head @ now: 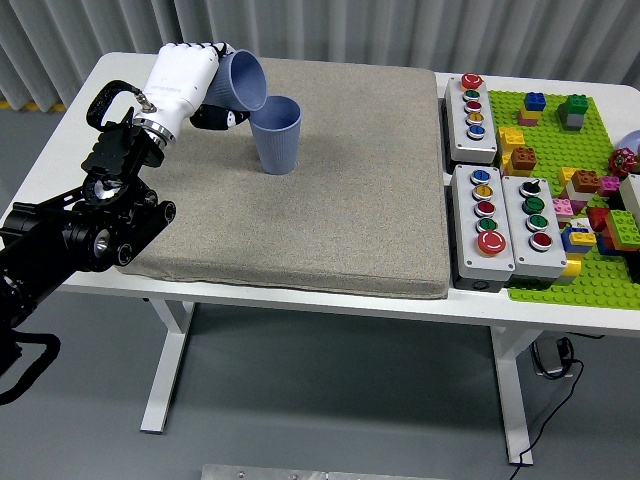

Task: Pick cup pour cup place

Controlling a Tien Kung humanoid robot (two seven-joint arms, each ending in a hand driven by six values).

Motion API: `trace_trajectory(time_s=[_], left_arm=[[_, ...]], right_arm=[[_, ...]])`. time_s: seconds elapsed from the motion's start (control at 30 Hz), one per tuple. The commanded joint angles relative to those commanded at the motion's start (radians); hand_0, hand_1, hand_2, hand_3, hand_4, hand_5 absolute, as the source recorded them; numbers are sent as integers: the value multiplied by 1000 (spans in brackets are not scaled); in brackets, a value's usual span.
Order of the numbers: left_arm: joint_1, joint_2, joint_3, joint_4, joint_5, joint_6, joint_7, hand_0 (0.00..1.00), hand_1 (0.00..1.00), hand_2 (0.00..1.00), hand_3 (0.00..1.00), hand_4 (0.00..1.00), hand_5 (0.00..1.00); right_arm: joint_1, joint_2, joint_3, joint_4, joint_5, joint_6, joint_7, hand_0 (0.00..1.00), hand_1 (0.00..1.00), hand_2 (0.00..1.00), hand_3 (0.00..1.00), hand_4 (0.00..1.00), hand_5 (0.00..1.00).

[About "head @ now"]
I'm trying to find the green studded baseplate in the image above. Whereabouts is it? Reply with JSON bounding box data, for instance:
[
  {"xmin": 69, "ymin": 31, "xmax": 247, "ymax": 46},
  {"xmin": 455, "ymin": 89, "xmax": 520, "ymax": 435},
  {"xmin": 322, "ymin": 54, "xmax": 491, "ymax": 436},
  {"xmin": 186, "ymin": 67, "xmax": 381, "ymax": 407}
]
[{"xmin": 487, "ymin": 89, "xmax": 640, "ymax": 306}]

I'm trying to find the large green building block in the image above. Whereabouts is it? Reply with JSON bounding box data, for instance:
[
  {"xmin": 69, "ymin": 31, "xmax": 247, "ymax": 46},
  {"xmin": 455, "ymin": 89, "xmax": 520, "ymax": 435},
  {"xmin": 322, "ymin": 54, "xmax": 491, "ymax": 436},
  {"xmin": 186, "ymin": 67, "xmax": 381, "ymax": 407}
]
[{"xmin": 603, "ymin": 209, "xmax": 640, "ymax": 251}]

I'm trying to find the grey pleated curtain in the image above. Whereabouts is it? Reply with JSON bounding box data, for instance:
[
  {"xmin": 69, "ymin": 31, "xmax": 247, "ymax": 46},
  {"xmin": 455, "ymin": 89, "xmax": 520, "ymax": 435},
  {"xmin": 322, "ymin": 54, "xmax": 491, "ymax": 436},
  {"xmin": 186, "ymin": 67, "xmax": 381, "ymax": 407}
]
[{"xmin": 0, "ymin": 0, "xmax": 640, "ymax": 114}]

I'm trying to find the blue yellow pink block stack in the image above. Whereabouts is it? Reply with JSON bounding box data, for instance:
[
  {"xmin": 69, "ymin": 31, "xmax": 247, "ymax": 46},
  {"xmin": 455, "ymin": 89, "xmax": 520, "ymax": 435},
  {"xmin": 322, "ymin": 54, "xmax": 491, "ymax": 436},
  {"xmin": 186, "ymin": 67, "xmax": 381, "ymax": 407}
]
[{"xmin": 516, "ymin": 92, "xmax": 547, "ymax": 127}]

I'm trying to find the white table leg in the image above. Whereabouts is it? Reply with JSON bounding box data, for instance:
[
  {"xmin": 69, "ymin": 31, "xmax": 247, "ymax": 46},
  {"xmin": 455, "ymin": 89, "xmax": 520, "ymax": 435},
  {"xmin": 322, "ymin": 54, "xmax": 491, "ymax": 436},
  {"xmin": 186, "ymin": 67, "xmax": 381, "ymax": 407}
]
[
  {"xmin": 489, "ymin": 324, "xmax": 544, "ymax": 466},
  {"xmin": 139, "ymin": 299, "xmax": 196, "ymax": 434}
]

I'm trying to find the yellow round block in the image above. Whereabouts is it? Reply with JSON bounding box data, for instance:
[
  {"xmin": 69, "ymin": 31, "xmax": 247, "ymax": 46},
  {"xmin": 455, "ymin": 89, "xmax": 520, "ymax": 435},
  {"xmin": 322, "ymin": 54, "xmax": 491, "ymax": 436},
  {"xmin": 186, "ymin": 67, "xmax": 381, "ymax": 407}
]
[{"xmin": 557, "ymin": 257, "xmax": 584, "ymax": 286}]

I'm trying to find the grey power adapter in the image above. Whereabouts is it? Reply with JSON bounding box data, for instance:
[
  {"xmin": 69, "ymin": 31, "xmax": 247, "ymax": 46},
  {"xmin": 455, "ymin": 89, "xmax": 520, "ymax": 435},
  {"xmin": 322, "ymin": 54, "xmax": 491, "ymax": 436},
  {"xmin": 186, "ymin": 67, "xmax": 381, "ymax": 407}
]
[{"xmin": 530, "ymin": 337, "xmax": 574, "ymax": 379}]

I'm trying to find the large white block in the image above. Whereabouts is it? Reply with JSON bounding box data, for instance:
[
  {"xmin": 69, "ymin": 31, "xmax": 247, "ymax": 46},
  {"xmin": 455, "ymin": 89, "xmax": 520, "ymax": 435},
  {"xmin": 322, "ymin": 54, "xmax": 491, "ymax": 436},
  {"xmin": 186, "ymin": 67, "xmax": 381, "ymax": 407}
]
[{"xmin": 618, "ymin": 173, "xmax": 640, "ymax": 226}]

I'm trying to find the pale blue bowl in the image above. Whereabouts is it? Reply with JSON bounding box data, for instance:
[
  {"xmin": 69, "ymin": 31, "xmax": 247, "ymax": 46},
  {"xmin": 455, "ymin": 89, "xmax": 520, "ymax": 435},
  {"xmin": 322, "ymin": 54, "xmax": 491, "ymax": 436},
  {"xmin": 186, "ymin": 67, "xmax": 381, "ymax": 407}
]
[{"xmin": 617, "ymin": 129, "xmax": 640, "ymax": 161}]

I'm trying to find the green grey block stack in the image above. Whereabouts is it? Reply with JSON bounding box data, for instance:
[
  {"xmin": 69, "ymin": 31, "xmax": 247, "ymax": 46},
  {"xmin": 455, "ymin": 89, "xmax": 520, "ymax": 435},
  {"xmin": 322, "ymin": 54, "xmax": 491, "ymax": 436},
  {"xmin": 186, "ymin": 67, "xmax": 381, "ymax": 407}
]
[{"xmin": 557, "ymin": 94, "xmax": 591, "ymax": 132}]

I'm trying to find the black floor cable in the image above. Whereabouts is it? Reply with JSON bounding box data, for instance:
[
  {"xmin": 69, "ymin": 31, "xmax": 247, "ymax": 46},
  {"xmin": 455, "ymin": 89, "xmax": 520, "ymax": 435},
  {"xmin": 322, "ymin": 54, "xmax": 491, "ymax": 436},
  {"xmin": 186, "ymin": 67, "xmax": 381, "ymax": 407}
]
[{"xmin": 512, "ymin": 357, "xmax": 585, "ymax": 469}]

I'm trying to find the orange building block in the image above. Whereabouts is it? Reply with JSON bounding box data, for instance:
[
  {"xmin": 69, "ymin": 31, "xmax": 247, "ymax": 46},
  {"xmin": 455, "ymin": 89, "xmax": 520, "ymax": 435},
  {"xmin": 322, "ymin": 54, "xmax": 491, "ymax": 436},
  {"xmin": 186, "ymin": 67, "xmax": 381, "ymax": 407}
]
[{"xmin": 509, "ymin": 146, "xmax": 538, "ymax": 176}]

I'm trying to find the grey selector switch button box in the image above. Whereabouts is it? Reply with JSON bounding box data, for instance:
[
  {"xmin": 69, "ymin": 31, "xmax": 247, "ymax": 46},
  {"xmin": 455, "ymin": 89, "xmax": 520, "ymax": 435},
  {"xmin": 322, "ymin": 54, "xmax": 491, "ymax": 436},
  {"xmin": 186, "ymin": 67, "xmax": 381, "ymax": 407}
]
[{"xmin": 500, "ymin": 174, "xmax": 569, "ymax": 289}]

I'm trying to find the orange white block stack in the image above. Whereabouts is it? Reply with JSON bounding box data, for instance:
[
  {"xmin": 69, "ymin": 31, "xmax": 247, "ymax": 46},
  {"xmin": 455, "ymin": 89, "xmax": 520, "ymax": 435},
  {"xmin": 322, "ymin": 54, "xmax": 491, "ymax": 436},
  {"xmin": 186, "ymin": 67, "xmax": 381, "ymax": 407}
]
[{"xmin": 564, "ymin": 169, "xmax": 601, "ymax": 204}]

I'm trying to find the wide grey five-button box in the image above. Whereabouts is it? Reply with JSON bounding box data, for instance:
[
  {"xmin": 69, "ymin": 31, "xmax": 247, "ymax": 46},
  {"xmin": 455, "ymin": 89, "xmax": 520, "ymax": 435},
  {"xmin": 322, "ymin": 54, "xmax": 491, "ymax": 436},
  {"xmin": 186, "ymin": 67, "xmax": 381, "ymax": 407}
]
[{"xmin": 449, "ymin": 163, "xmax": 516, "ymax": 292}]

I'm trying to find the red building block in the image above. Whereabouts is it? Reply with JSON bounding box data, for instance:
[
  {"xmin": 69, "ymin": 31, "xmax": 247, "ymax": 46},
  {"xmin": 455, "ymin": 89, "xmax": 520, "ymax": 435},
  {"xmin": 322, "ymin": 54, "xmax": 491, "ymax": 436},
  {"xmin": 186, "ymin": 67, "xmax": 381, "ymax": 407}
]
[{"xmin": 585, "ymin": 205, "xmax": 614, "ymax": 234}]

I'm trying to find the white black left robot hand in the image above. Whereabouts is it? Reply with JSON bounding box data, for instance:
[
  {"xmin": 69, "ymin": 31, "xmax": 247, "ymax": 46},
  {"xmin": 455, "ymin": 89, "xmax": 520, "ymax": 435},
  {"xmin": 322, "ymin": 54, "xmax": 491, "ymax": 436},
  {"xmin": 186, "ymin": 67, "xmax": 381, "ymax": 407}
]
[{"xmin": 133, "ymin": 42, "xmax": 252, "ymax": 142}]

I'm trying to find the grey-brown cushion mat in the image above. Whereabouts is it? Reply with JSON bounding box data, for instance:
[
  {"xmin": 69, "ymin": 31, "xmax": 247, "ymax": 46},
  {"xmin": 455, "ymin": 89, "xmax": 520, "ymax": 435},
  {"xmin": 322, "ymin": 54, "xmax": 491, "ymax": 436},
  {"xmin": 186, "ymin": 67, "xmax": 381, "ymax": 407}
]
[{"xmin": 113, "ymin": 53, "xmax": 450, "ymax": 301}]

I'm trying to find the red valve handwheel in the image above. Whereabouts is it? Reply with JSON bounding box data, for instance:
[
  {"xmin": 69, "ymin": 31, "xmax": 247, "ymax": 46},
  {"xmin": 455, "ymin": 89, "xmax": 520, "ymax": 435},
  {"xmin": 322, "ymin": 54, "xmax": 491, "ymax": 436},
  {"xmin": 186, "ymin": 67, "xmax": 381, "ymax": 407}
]
[{"xmin": 607, "ymin": 148, "xmax": 636, "ymax": 177}]

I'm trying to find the blue ribbed cup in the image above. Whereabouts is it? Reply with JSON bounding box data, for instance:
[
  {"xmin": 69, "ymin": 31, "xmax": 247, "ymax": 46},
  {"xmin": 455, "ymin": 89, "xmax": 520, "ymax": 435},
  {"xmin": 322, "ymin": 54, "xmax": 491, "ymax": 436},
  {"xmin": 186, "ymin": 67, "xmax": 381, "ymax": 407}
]
[
  {"xmin": 248, "ymin": 95, "xmax": 303, "ymax": 175},
  {"xmin": 205, "ymin": 48, "xmax": 269, "ymax": 114}
]

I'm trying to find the slim grey five-button box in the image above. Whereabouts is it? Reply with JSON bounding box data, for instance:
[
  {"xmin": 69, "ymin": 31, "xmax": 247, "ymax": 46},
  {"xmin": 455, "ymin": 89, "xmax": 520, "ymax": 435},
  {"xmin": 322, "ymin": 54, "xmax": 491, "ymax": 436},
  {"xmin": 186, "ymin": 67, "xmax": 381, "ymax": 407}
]
[{"xmin": 443, "ymin": 73, "xmax": 500, "ymax": 165}]

